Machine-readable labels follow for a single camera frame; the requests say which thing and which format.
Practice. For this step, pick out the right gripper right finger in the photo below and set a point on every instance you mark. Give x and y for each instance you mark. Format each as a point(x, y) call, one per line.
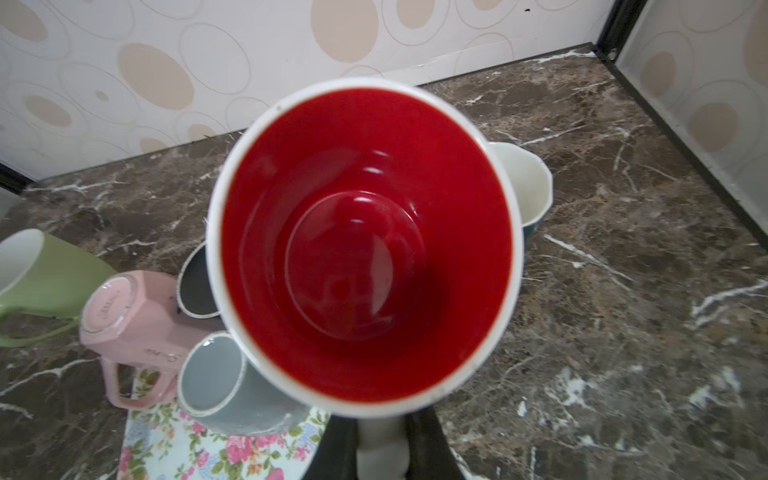
point(430, 454)

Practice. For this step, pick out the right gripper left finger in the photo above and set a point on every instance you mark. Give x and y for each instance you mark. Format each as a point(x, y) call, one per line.
point(336, 455)

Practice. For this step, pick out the grey mug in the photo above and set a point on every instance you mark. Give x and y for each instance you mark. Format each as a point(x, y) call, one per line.
point(220, 389)

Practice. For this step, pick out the white mug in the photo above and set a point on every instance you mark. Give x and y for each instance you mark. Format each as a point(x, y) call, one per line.
point(365, 248)

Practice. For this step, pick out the pink mug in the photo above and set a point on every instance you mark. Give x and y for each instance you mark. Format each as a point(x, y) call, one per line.
point(134, 319)

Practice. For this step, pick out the dark green mug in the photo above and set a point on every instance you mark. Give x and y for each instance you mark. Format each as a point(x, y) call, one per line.
point(531, 180)

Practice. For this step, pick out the light green mug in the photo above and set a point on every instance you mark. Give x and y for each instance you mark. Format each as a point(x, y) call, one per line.
point(44, 276)

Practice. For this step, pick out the black mug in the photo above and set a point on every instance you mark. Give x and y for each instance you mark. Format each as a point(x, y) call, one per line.
point(194, 293)

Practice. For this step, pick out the floral serving tray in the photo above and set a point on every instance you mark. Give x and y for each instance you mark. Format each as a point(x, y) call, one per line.
point(163, 442)

